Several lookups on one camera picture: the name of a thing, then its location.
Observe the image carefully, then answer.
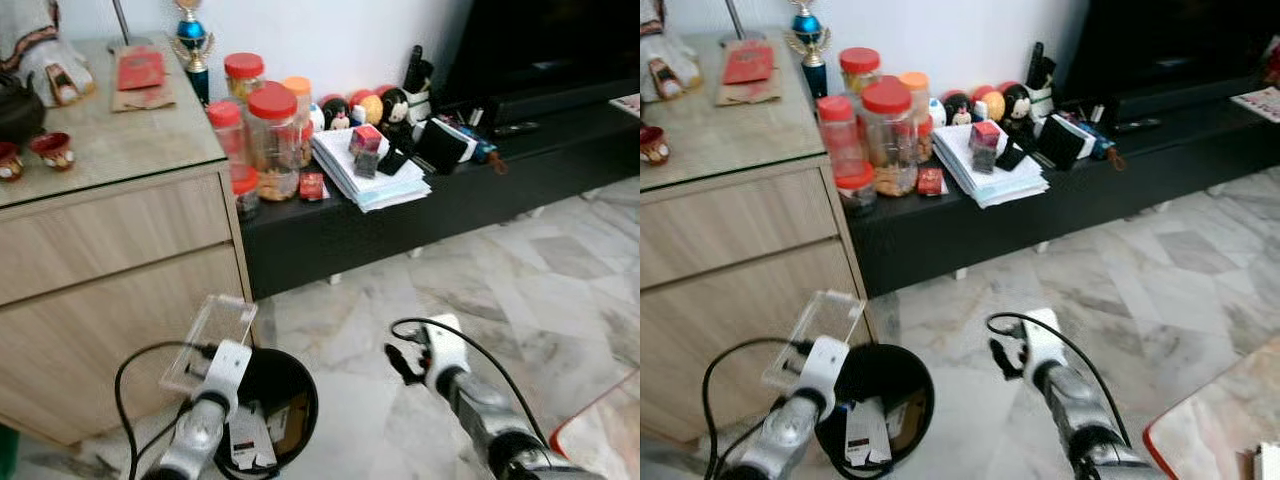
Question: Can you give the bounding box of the clear plastic container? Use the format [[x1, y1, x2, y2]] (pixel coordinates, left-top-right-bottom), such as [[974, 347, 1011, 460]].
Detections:
[[762, 289, 866, 393], [158, 294, 259, 397]]

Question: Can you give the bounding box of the black rubbish bin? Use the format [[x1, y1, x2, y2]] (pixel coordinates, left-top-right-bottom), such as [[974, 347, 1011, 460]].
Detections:
[[212, 346, 320, 473], [812, 343, 937, 479]]

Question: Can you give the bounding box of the white paper trash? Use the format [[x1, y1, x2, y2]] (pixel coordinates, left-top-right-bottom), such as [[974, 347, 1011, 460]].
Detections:
[[227, 400, 279, 471], [843, 398, 894, 469]]

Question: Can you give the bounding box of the black tv console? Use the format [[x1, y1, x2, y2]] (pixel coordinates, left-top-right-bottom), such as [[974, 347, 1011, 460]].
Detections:
[[845, 92, 1280, 299], [238, 92, 641, 301]]

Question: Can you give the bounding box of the white paper stack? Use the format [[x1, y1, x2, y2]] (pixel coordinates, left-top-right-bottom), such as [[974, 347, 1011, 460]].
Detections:
[[309, 124, 434, 214], [930, 120, 1051, 210]]

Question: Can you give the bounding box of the marble folding table red edge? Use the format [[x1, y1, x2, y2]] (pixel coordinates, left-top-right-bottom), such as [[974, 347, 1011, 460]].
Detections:
[[1143, 335, 1280, 480], [547, 370, 641, 480]]

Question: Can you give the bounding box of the black box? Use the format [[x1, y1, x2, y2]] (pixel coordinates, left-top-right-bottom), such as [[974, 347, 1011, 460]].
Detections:
[[1036, 113, 1093, 171], [414, 117, 473, 177]]

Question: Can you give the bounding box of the red topped small box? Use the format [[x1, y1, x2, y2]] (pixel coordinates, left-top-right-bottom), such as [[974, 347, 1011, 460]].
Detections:
[[349, 124, 385, 180], [969, 120, 1004, 176]]

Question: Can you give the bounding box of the small red lid jar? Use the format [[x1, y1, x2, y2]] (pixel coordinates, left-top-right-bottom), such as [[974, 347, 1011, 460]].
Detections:
[[838, 163, 879, 214], [231, 168, 262, 222]]

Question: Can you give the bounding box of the large red lid jar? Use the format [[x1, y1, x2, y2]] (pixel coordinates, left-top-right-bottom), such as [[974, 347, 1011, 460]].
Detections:
[[860, 78, 919, 198], [245, 84, 303, 203]]

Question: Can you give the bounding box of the mickey mouse plush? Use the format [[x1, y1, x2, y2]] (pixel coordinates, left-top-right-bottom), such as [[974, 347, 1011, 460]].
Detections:
[[379, 87, 419, 153], [1000, 83, 1037, 149]]

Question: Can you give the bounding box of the slim red lid jar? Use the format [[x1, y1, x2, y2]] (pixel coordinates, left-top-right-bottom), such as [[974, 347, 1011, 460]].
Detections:
[[206, 99, 249, 181], [817, 95, 863, 181]]

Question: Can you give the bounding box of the orange lid jar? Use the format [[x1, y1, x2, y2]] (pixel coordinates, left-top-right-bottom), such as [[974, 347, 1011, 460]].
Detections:
[[281, 75, 315, 169], [897, 70, 933, 166]]

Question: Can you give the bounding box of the black remote holder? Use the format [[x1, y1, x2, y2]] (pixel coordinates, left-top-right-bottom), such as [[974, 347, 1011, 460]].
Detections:
[[1025, 40, 1057, 93], [402, 44, 435, 98]]

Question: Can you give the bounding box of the light wooden cabinet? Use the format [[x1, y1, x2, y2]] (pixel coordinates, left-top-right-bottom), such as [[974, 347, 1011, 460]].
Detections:
[[0, 33, 259, 447], [640, 28, 873, 447]]

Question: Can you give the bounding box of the short red lid jar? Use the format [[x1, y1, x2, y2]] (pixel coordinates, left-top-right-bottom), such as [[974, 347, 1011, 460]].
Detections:
[[222, 52, 267, 106], [838, 46, 883, 99]]

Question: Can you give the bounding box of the black television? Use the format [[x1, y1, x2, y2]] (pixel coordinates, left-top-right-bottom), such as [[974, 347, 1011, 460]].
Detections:
[[1058, 0, 1280, 123], [438, 0, 641, 126]]

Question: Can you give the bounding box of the brown paper bag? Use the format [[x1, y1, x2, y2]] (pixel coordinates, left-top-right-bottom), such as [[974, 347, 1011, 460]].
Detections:
[[108, 40, 178, 114], [714, 36, 784, 108]]

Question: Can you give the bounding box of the blue gold trophy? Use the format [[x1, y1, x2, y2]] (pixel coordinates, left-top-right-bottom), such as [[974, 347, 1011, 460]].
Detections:
[[784, 0, 833, 101], [168, 0, 217, 104]]

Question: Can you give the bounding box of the red envelope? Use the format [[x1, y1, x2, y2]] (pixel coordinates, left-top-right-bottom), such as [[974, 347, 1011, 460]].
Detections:
[[115, 45, 167, 93], [722, 40, 774, 87]]

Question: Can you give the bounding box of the black teapot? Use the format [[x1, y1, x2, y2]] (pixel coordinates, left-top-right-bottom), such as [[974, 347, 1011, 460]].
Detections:
[[0, 73, 48, 143]]

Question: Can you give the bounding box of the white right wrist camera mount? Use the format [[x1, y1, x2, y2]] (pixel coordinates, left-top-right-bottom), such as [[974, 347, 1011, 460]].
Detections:
[[422, 313, 471, 389], [1020, 307, 1069, 386]]

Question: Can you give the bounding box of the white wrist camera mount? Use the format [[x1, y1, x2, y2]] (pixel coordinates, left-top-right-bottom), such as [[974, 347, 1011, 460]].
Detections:
[[198, 339, 254, 403], [422, 313, 471, 389], [798, 335, 853, 401], [1020, 307, 1069, 386]]

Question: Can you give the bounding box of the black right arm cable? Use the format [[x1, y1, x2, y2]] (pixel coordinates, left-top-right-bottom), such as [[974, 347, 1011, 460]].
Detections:
[[388, 316, 553, 449], [985, 311, 1136, 446]]

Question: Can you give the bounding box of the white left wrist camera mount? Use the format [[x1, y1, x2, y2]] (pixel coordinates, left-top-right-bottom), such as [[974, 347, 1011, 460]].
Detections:
[[798, 335, 853, 401], [198, 339, 254, 403]]

